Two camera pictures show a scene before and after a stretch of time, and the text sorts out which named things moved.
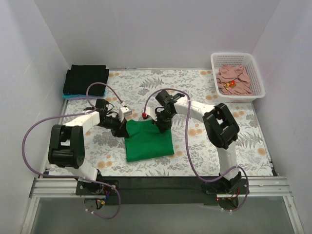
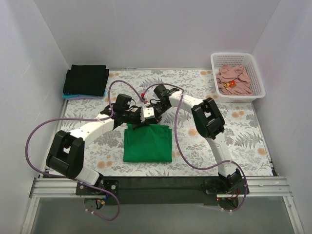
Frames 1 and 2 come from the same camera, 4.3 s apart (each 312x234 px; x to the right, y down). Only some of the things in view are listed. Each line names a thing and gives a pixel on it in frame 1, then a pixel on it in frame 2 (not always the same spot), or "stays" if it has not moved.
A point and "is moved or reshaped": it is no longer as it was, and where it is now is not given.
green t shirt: x=146 y=141 is moved or reshaped
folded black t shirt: x=77 y=80 stays
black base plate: x=161 y=190 stays
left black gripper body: x=121 y=130 → x=136 y=120
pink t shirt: x=232 y=80 stays
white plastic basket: x=246 y=61 stays
